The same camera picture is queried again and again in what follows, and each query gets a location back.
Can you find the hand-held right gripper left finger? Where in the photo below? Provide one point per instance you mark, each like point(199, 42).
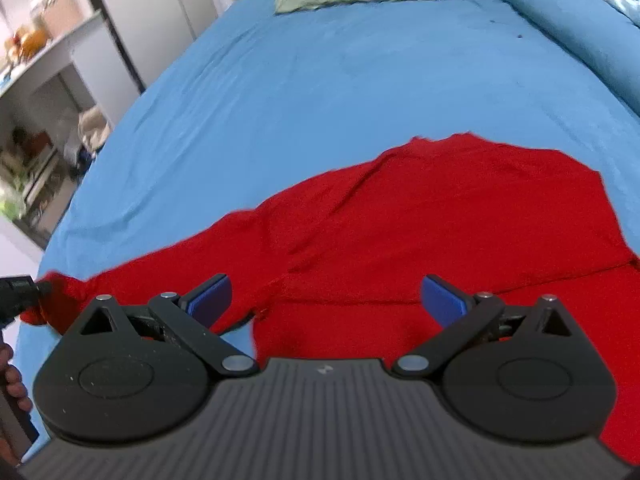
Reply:
point(212, 301)

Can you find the red garment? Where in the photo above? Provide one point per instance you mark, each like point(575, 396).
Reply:
point(400, 220)

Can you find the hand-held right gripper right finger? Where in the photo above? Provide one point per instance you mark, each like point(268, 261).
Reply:
point(442, 302)

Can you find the white wardrobe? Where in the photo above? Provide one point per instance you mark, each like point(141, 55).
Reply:
point(160, 5)

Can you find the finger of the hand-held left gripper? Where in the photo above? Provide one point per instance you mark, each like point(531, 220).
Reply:
point(20, 292)

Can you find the cardboard box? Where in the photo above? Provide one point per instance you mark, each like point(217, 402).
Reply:
point(57, 12)

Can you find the blue bed sheet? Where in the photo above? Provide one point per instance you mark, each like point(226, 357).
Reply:
point(300, 85)

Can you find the rolled blue duvet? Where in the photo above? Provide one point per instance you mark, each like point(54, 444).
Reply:
point(565, 25)

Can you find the orange item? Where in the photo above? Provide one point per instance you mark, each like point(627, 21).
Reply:
point(31, 42)

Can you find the white shelf unit with clutter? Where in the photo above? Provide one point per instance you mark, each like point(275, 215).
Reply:
point(55, 60)

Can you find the white bag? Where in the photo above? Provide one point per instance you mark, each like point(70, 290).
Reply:
point(94, 127)

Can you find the person's left hand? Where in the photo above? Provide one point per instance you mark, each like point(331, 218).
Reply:
point(17, 385)

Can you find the shelf clutter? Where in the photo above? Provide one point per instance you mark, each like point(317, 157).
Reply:
point(30, 180)

